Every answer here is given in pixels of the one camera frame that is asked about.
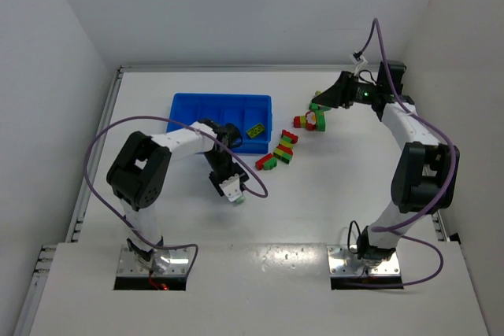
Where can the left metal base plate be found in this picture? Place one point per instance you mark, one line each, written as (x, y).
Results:
(175, 262)

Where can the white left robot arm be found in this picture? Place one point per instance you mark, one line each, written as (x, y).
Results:
(138, 173)

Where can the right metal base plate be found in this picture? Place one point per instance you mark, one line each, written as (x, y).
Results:
(343, 264)

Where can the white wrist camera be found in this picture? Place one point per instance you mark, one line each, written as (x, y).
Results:
(231, 188)
(359, 60)

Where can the green rounded lego brick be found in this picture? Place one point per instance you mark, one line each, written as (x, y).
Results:
(270, 164)

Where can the red lime green lego stack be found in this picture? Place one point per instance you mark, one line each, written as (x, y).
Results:
(284, 150)

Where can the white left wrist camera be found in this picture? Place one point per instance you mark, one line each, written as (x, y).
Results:
(231, 188)

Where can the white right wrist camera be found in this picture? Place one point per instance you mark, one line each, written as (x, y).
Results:
(359, 60)

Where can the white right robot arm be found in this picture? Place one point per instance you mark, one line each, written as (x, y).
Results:
(425, 176)

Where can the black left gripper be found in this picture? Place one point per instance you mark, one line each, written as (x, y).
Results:
(220, 178)

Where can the red long lego brick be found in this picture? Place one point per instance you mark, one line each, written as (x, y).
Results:
(259, 164)

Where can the flower lego stack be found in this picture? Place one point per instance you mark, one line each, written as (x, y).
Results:
(311, 121)

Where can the metal base plate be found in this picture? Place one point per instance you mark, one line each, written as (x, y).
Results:
(175, 262)
(343, 264)

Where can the blue plastic sorting bin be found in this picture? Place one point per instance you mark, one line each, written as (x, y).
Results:
(242, 110)

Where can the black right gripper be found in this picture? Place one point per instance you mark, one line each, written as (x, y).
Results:
(346, 90)

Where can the green sloped lego brick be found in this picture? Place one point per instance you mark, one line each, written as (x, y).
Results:
(316, 107)

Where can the lime green lego brick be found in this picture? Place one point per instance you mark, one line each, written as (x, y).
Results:
(255, 131)

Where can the green square lego brick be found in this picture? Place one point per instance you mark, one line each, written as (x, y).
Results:
(240, 200)

